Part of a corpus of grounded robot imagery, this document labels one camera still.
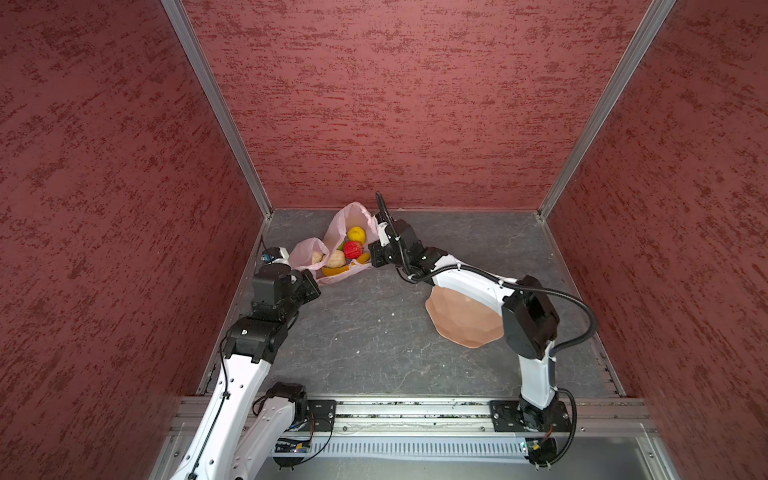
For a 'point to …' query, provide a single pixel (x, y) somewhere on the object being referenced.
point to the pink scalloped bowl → (464, 318)
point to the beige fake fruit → (337, 259)
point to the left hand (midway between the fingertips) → (314, 281)
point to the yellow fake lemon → (356, 233)
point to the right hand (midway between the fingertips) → (367, 252)
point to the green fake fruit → (341, 246)
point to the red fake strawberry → (352, 249)
